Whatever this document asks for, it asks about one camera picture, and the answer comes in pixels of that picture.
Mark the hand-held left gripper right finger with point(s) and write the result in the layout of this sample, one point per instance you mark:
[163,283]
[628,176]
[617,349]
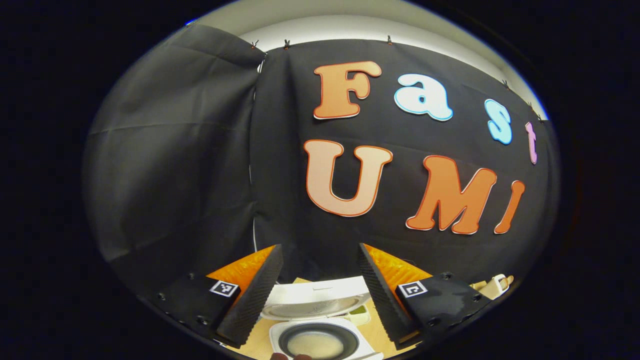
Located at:
[382,297]

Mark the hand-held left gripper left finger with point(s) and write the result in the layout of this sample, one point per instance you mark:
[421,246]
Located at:
[255,300]

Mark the white rice cooker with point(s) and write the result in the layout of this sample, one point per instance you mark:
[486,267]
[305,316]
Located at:
[315,300]

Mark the white rice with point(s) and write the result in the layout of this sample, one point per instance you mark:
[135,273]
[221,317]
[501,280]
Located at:
[315,346]

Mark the small white condiment dish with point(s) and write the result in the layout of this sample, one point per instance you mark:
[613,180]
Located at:
[357,312]

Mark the white toaster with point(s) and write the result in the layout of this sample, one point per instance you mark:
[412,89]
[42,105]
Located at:
[492,287]

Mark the toast bread slice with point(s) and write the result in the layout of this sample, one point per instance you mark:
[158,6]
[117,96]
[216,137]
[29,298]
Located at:
[509,281]

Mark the black backdrop cloth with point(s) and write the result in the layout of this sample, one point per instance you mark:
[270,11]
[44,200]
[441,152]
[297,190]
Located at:
[190,175]

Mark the row of small backdrop clips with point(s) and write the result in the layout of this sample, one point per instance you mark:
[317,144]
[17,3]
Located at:
[389,39]

